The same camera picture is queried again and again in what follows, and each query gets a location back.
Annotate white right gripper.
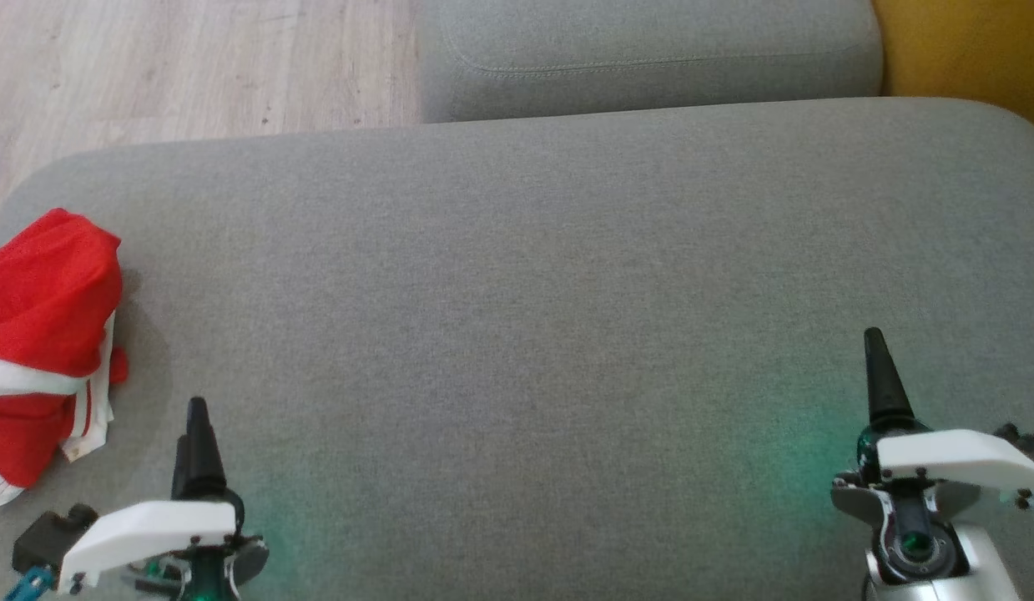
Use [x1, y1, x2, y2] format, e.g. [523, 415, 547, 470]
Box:
[831, 327, 1034, 535]

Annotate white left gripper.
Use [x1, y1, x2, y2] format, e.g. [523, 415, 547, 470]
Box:
[56, 396, 270, 601]

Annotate red Bulls jersey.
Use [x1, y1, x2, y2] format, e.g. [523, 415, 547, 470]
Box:
[0, 208, 129, 511]

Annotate yellow sofa back cushion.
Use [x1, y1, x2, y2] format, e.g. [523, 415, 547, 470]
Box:
[871, 0, 1034, 139]

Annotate large grey sofa seat cushion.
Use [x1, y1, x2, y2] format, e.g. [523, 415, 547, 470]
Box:
[0, 96, 1034, 601]

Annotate small grey sofa seat cushion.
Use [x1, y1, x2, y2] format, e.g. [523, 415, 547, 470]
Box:
[418, 0, 885, 124]

